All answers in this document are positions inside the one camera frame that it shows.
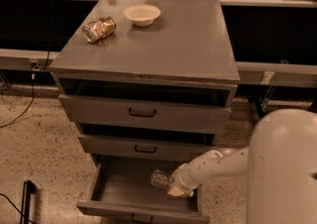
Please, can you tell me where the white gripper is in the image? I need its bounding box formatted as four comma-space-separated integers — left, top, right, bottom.
167, 164, 199, 197

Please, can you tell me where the clear plastic water bottle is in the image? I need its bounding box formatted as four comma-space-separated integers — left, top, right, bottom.
150, 169, 174, 190

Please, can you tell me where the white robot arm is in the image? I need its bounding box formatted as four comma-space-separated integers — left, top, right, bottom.
167, 109, 317, 224

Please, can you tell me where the grey middle drawer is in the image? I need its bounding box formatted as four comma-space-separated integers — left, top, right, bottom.
78, 134, 212, 164

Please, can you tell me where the grey drawer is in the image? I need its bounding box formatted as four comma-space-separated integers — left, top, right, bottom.
59, 94, 231, 134
77, 156, 209, 224
78, 134, 212, 164

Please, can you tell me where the grey bottom drawer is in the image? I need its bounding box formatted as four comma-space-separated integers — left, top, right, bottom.
77, 156, 209, 224

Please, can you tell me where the grey drawer cabinet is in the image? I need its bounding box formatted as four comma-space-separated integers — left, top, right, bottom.
49, 0, 241, 224

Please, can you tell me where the grey top drawer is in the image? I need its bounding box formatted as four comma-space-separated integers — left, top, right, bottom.
59, 94, 231, 134

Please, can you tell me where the black stand leg right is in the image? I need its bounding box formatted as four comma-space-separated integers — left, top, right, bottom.
254, 98, 267, 118

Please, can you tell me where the black stand leg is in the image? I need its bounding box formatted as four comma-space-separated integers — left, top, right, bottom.
254, 98, 267, 118
19, 180, 36, 224

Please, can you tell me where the black stand leg left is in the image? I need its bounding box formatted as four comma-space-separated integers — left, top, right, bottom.
19, 180, 36, 224

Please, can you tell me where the white paper bowl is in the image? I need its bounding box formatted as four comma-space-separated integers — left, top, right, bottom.
124, 4, 160, 27

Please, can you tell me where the black power cable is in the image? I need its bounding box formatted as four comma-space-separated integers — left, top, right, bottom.
0, 0, 68, 129

